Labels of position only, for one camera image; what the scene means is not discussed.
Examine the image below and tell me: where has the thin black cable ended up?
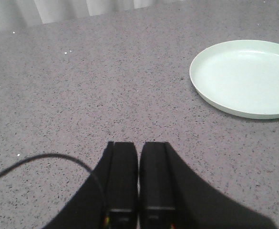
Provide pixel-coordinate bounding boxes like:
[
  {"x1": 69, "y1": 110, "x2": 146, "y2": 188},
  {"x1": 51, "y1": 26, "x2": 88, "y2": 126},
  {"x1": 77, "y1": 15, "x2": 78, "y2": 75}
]
[{"x1": 0, "y1": 153, "x2": 106, "y2": 213}]

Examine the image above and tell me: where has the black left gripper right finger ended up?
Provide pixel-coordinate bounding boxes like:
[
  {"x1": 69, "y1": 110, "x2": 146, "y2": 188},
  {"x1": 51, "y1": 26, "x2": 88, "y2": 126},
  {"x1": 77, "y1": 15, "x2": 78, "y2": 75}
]
[{"x1": 139, "y1": 142, "x2": 276, "y2": 229}]

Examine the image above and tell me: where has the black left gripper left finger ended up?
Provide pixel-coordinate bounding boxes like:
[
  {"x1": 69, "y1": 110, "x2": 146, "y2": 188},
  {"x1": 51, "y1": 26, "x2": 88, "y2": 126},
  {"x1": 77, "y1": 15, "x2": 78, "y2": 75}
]
[{"x1": 45, "y1": 142, "x2": 138, "y2": 229}]

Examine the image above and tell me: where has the white curtain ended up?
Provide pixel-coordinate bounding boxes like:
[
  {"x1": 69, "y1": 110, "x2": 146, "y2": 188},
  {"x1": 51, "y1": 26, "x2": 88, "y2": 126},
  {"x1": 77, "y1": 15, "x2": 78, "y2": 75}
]
[{"x1": 0, "y1": 0, "x2": 172, "y2": 31}]

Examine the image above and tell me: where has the light green plate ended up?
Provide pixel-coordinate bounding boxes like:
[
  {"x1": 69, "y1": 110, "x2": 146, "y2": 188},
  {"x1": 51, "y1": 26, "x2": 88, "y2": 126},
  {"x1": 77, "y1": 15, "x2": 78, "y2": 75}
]
[{"x1": 189, "y1": 40, "x2": 279, "y2": 119}]

